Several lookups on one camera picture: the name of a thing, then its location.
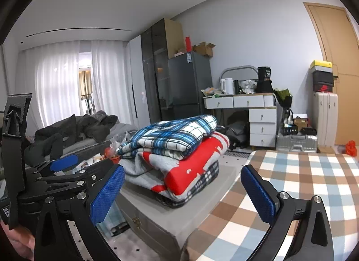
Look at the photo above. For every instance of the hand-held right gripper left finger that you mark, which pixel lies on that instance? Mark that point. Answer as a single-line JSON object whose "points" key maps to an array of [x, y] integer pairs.
{"points": [[108, 193]]}

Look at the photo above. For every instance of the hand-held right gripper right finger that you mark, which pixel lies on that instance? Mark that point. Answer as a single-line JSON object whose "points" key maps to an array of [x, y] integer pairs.
{"points": [[258, 193]]}

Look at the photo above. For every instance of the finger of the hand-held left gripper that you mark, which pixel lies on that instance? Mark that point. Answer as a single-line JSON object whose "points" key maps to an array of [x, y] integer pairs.
{"points": [[70, 182], [64, 163]]}

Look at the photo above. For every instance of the blue plaid shirt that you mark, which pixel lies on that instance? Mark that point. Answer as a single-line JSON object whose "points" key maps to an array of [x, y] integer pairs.
{"points": [[174, 134]]}

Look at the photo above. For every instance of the person's left hand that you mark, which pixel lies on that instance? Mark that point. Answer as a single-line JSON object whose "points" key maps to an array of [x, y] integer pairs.
{"points": [[16, 240]]}

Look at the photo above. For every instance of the checkered brown blue blanket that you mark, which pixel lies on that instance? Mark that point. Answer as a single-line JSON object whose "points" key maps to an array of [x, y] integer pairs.
{"points": [[294, 193]]}

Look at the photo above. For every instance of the dark grey duvet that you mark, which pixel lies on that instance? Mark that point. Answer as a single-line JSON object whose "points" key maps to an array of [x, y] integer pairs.
{"points": [[84, 129]]}

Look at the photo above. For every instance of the clear plastic bag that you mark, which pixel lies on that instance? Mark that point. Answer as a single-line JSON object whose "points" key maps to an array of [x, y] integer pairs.
{"points": [[122, 143]]}

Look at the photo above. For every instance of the silver suitcase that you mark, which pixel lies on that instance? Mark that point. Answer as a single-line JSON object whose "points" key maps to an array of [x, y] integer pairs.
{"points": [[297, 143]]}

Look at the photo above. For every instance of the grey storage box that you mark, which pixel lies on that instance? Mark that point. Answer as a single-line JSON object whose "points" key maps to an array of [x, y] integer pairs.
{"points": [[168, 219]]}

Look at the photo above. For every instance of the grey bed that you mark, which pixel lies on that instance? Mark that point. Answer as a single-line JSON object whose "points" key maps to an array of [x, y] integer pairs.
{"points": [[123, 129]]}

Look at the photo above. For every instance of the black carrier with bottles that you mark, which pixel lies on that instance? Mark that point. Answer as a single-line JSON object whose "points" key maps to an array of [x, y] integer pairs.
{"points": [[290, 131]]}

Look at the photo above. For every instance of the red grey folded garment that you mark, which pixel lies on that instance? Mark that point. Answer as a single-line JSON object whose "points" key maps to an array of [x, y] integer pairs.
{"points": [[190, 171]]}

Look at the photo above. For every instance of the white desk with drawers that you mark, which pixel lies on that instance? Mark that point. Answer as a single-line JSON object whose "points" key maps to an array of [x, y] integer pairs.
{"points": [[252, 120]]}

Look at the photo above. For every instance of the white sheer curtains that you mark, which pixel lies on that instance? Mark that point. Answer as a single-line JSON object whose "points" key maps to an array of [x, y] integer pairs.
{"points": [[56, 81]]}

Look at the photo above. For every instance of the flat black box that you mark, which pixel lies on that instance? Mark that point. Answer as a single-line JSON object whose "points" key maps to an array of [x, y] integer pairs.
{"points": [[309, 131]]}

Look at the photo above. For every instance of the small brown cardboard box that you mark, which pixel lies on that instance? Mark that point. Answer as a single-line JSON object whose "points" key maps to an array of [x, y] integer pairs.
{"points": [[300, 124]]}

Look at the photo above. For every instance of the bouquet in black wrap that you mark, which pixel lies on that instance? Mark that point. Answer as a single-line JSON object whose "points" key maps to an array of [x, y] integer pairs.
{"points": [[283, 97]]}

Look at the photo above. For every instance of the white upright suitcase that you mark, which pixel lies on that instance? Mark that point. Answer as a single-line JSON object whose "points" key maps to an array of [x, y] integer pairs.
{"points": [[326, 118]]}

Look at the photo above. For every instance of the red plastic bag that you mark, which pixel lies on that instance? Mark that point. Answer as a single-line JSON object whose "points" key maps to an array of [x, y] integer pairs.
{"points": [[351, 147]]}

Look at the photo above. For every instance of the white crumpled wrapping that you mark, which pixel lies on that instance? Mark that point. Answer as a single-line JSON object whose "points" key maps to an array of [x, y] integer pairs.
{"points": [[249, 85]]}

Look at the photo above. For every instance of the black bottle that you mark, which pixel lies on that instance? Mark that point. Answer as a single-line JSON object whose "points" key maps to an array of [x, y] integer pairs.
{"points": [[236, 87]]}

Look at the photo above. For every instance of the white electric kettle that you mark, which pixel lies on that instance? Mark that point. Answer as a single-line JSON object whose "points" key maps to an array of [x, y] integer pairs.
{"points": [[227, 87]]}

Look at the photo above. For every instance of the papers and packets pile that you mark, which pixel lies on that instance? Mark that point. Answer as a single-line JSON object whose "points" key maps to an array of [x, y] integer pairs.
{"points": [[211, 91]]}

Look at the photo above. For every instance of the black printed container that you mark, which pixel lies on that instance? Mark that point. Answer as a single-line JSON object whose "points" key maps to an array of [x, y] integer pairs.
{"points": [[265, 80]]}

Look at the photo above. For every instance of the black red shoe box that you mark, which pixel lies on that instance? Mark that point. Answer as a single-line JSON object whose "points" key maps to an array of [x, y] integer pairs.
{"points": [[323, 88]]}

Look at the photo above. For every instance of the dark glass wardrobe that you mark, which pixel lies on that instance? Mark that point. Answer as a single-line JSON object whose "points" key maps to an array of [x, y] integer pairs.
{"points": [[157, 75]]}

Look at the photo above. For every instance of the dark grey fridge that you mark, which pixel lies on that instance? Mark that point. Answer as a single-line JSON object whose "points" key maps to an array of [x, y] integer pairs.
{"points": [[188, 87]]}

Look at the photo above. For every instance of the open cardboard box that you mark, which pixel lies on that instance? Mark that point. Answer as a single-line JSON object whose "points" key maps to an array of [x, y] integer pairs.
{"points": [[203, 49]]}

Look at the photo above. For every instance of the wooden door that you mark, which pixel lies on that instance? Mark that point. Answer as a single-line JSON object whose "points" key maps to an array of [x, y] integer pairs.
{"points": [[345, 53]]}

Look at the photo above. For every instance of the grey metal arched frame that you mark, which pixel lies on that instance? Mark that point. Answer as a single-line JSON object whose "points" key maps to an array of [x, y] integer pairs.
{"points": [[238, 68]]}

